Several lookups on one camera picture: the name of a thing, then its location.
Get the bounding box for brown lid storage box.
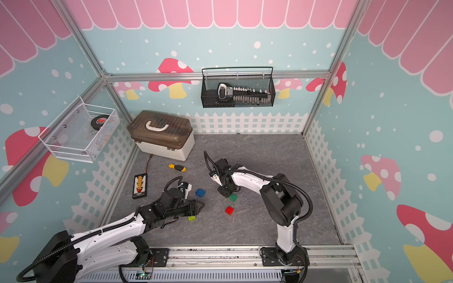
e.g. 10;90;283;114
127;110;195;161

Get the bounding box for green long lego brick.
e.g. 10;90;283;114
229;193;238;202

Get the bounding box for black tray yellow connectors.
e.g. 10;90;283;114
132;173;148;199

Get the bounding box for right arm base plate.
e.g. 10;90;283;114
260;246;310;267

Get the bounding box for red lego brick lower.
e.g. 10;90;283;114
225;206;234;215

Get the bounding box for yellow handle screwdriver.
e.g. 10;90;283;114
161;163;187;172

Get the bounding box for white wire wall basket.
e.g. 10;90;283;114
38;97;120;163

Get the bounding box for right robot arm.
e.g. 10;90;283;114
205;156;313;267

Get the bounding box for blue lego brick lower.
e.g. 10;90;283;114
195;189;206;198

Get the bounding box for black wire wall basket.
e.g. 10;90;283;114
201;67;276;108

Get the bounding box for screwdriver bit set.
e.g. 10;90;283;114
217;83;272;106

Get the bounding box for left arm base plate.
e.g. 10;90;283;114
130;248;169;268

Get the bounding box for black tape roll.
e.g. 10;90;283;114
90;114;110;131

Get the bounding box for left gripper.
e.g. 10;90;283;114
165;199;205;220

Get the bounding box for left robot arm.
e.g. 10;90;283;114
16;188;205;283

